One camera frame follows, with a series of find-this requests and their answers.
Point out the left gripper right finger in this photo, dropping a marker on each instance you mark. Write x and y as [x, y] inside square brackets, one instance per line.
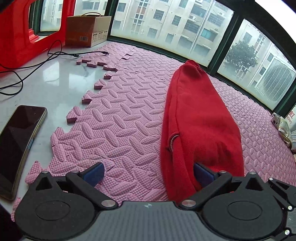
[212, 183]

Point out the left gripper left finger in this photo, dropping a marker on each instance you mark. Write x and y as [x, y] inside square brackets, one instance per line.
[83, 183]

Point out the red knit sweater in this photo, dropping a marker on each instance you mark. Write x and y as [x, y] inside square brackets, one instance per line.
[197, 128]

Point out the black smartphone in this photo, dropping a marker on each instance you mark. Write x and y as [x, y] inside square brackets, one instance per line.
[17, 138]

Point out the grey patterned garment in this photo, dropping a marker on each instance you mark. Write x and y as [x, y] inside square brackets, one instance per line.
[275, 119]

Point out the red plastic stool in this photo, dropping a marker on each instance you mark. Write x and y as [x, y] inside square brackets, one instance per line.
[16, 47]

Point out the brown cardboard box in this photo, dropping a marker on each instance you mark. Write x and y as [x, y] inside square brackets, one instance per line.
[87, 30]

